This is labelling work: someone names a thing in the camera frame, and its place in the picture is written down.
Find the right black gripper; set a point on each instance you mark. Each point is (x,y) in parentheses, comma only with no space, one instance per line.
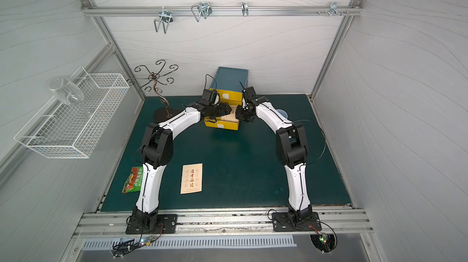
(242,112)

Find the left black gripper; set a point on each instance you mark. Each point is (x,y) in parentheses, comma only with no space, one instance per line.
(222,109)

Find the beige postcard with calligraphy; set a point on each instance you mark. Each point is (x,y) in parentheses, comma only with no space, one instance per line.
(191,178)

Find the teal drawer cabinet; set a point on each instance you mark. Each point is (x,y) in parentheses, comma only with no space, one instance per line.
(230,79)

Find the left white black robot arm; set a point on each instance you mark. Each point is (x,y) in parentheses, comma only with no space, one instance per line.
(157,150)

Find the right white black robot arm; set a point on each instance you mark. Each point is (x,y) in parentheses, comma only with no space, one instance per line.
(291,147)

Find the light blue mug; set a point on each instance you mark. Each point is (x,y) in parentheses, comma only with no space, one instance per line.
(282,114)

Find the brown metal jewelry stand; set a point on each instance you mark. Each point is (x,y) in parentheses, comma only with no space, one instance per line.
(154,81)

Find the green mat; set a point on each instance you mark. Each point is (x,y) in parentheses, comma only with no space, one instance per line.
(241,169)

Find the small metal clip hook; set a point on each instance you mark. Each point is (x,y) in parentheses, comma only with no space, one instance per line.
(244,9)

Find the metal double hook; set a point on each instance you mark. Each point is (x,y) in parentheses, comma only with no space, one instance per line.
(165,18)

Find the green red snack packet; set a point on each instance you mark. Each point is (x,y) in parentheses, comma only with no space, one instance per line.
(134,181)

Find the white vent strip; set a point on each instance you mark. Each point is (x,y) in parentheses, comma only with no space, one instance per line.
(222,242)

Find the clear glass cup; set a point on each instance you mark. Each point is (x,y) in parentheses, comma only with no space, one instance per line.
(67,92)

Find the right controller board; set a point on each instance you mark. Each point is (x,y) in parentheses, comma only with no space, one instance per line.
(324,243)

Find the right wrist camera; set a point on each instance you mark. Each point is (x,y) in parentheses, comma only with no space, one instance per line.
(249,94)

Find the metal wire hook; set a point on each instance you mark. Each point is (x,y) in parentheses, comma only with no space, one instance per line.
(201,10)

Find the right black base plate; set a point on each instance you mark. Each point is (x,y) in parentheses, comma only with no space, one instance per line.
(282,223)

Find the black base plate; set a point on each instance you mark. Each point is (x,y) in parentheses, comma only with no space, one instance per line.
(282,223)
(162,223)

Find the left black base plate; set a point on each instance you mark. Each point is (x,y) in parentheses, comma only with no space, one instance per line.
(162,223)

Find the metal bracket hook right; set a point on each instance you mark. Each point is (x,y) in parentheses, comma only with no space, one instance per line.
(333,10)

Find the aluminium front rail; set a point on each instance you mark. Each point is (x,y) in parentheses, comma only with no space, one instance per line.
(225,221)

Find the white wire basket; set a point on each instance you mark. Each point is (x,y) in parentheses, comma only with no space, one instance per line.
(72,126)

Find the aluminium crossbar rail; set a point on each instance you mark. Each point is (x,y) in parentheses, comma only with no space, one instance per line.
(218,11)

